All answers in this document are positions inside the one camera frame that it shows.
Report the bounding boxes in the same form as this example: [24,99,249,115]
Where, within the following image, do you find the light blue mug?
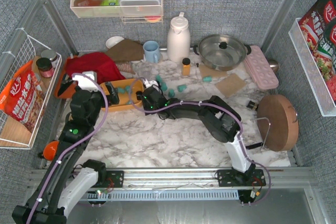
[143,40,161,63]

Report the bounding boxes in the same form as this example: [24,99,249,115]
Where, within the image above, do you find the black kitchen knife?
[57,79,73,97]

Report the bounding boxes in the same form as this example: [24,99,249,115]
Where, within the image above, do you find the white small bowl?
[106,36,124,49]

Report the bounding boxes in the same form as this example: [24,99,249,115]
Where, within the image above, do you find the red snack bag left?
[1,60,45,132]

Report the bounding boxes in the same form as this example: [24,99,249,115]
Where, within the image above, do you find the teal coffee capsule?
[177,84,187,92]
[203,76,212,82]
[161,82,167,91]
[155,75,162,82]
[118,87,125,94]

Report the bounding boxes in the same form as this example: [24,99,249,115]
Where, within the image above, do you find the brown cork coaster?
[215,73,246,98]
[198,65,227,78]

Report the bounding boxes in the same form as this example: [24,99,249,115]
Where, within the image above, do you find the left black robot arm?
[12,82,119,223]

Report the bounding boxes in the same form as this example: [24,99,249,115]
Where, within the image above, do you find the white wire basket right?
[288,18,335,117]

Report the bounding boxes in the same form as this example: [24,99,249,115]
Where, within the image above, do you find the purple handled knife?
[246,142,263,150]

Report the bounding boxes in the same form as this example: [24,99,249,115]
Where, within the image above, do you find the pink egg tray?
[243,45,279,90]

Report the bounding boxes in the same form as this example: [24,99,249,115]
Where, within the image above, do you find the silver lid jar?
[41,49,58,62]

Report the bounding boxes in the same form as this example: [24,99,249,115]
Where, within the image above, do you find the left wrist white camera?
[71,71,101,92]

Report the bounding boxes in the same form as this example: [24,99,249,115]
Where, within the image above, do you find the black coffee capsule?
[136,91,142,100]

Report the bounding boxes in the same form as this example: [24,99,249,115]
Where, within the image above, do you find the dark lid glass jar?
[36,57,54,78]

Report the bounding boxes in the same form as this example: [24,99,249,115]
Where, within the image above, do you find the stainless steel pot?
[193,35,251,71]

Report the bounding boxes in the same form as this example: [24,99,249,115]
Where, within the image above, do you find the round wooden board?
[257,94,299,152]

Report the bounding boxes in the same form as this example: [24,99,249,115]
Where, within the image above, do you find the white thermos jug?
[167,12,191,63]

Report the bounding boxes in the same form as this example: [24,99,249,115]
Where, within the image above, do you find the striped pink cloth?
[116,62,136,74]

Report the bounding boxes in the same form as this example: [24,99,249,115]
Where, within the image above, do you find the red seasoning bag right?
[298,0,336,83]

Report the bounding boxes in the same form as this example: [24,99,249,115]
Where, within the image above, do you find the orange plastic storage basket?
[98,78,145,113]

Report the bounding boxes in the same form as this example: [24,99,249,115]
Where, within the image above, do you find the white wire rack left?
[1,28,62,150]

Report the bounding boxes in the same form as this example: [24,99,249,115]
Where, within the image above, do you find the red cloth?
[65,52,125,84]

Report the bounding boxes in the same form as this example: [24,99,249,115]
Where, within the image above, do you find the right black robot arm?
[136,87,256,184]

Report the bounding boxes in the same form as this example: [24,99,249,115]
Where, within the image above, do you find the orange plastic tray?
[54,55,77,99]

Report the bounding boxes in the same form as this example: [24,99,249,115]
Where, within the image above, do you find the small orange juice bottle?
[182,58,191,76]

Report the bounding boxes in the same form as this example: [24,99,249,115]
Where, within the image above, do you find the clear plastic food containers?
[119,0,161,17]

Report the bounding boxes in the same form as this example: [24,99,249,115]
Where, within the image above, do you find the orange plastic cup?
[38,141,59,161]

